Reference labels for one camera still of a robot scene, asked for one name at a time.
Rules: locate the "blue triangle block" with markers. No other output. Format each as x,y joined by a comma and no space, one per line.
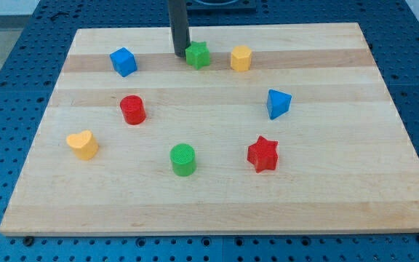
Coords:
277,103

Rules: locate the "blue cube block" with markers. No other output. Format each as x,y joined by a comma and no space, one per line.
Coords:
123,61

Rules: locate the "green cylinder block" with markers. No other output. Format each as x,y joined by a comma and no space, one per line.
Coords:
183,159

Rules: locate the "red star block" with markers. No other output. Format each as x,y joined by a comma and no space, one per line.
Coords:
263,154

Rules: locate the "light wooden board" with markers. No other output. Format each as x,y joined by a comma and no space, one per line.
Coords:
346,164

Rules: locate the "green star block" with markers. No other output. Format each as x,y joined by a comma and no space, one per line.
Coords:
197,54

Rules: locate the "red cylinder block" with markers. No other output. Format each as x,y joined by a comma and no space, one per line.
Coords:
133,109

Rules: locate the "yellow hexagon block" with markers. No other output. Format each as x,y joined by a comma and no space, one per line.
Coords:
241,58

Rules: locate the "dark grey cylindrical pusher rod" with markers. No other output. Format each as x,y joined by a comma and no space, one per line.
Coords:
178,20

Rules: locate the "yellow heart block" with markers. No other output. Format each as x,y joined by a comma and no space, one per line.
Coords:
83,144

